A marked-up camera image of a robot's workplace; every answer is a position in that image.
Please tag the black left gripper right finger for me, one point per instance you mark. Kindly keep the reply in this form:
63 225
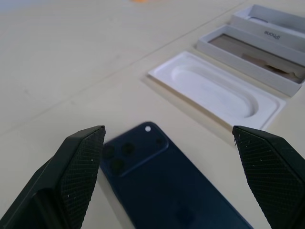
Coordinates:
274 179

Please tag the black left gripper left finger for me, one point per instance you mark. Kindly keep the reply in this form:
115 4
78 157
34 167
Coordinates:
71 179

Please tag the dark blue smartphone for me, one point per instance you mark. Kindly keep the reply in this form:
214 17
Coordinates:
162 186

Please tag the white moulded insert tray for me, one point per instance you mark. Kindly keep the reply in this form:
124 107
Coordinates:
214 95

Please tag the white box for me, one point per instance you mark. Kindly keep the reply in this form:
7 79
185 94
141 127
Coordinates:
262 31

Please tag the yellow toy brick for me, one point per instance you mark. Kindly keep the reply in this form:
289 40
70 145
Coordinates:
140 0

